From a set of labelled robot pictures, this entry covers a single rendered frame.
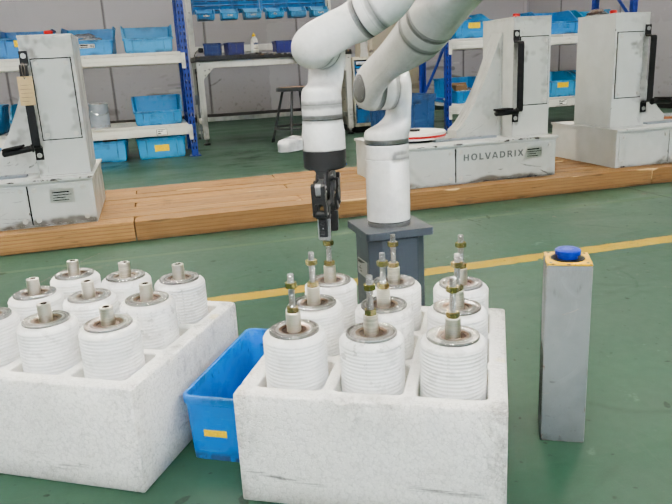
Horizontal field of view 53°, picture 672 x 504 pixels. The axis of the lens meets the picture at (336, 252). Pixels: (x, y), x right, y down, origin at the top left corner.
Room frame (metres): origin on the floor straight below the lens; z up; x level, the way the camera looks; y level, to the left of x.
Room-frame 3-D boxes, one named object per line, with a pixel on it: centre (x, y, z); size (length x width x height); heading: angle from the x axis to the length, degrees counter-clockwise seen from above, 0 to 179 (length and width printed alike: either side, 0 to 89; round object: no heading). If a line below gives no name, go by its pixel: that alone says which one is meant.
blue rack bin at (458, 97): (6.15, -1.21, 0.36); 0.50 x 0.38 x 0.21; 16
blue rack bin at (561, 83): (6.38, -2.05, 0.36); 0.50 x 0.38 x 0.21; 13
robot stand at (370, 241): (1.40, -0.12, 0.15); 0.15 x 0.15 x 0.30; 15
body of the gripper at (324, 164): (1.18, 0.01, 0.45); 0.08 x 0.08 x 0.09
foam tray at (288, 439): (1.03, -0.07, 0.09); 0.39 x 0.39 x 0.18; 76
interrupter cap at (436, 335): (0.89, -0.16, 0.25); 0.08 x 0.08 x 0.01
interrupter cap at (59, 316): (1.05, 0.48, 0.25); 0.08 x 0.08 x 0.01
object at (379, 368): (0.92, -0.05, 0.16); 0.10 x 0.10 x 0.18
